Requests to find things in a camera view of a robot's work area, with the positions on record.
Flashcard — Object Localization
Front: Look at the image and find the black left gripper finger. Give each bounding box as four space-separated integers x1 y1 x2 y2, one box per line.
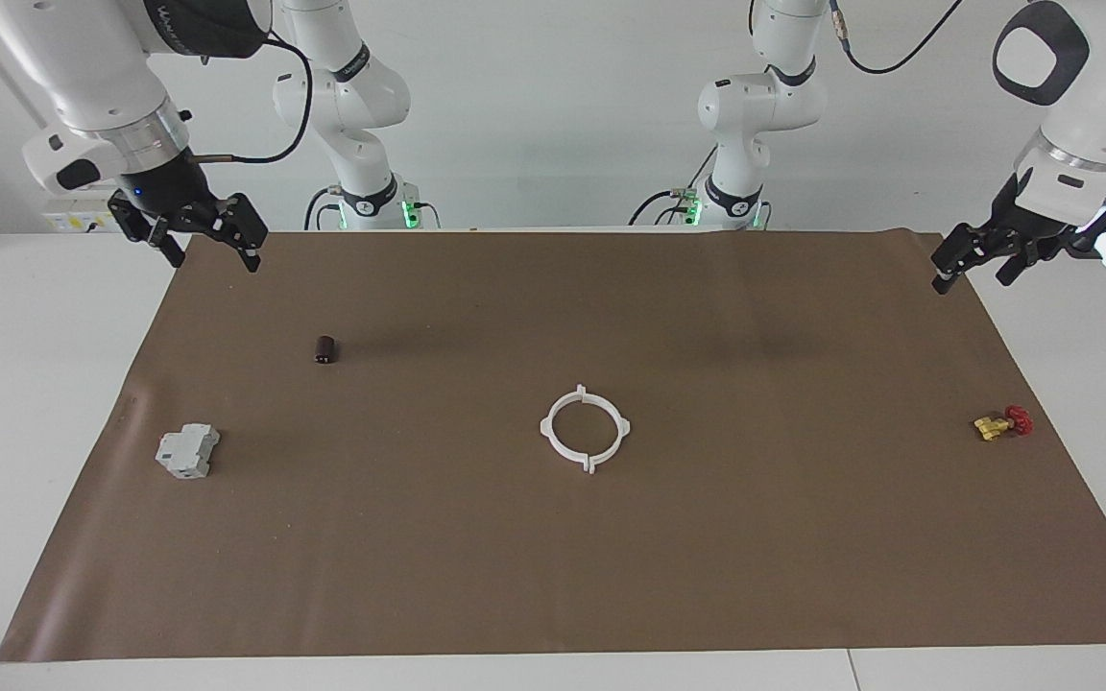
997 235 1077 287
932 226 991 294

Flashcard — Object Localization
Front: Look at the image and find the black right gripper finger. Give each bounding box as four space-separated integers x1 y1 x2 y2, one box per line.
219 193 269 274
109 192 186 270

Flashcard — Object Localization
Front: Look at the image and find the white half-ring pipe clamp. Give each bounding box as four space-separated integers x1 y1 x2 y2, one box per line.
576 384 632 475
540 384 594 477

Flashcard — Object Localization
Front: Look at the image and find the white power strip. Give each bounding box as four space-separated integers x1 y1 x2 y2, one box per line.
42 185 127 234

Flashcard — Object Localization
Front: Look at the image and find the grey circuit breaker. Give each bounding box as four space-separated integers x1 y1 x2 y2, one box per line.
155 423 222 481

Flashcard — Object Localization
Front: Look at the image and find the brown paper table mat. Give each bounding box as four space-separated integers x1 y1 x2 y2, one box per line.
0 227 1106 663

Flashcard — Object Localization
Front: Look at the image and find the black base cable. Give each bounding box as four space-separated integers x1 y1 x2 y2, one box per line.
628 144 719 227
303 185 343 231

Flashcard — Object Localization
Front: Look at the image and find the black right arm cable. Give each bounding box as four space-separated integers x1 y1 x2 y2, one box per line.
183 29 314 164

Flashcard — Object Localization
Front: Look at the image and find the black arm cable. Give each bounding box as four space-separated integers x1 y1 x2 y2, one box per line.
183 29 314 164
822 0 962 76

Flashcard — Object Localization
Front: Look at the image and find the black velcro cable strap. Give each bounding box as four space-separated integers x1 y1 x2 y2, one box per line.
142 0 191 44

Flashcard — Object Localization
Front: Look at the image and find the brass valve with red handle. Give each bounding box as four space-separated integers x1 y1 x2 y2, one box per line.
973 405 1035 442

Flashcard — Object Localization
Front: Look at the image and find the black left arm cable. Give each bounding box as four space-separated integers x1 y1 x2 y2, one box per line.
822 0 962 76

